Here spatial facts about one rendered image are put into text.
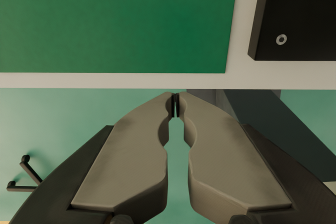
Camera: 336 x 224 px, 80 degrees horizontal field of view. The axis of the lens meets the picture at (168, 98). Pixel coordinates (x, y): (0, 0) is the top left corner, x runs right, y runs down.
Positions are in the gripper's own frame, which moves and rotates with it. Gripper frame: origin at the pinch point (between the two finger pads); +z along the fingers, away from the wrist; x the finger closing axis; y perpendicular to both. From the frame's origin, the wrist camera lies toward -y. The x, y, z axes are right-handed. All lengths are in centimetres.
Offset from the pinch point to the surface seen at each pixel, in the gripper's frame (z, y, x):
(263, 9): 7.5, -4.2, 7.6
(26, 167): 78, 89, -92
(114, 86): 9.5, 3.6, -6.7
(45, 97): 85, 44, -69
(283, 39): 7.1, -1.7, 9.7
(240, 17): 9.4, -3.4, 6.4
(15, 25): 9.4, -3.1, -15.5
